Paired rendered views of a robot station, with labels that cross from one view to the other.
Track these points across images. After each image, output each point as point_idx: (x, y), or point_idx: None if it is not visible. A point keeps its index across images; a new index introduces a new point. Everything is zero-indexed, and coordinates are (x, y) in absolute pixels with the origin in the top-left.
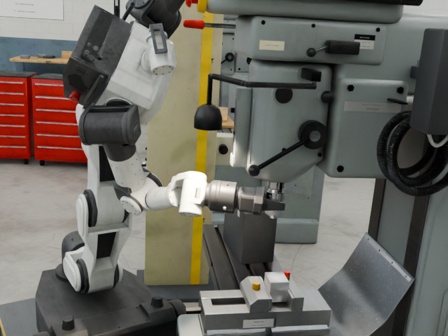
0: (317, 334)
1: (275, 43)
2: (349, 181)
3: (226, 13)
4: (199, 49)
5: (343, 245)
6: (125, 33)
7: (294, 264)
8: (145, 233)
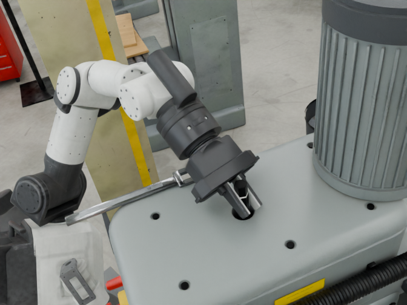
0: None
1: None
2: (255, 25)
3: None
4: (91, 26)
5: (269, 117)
6: (29, 259)
7: None
8: (100, 198)
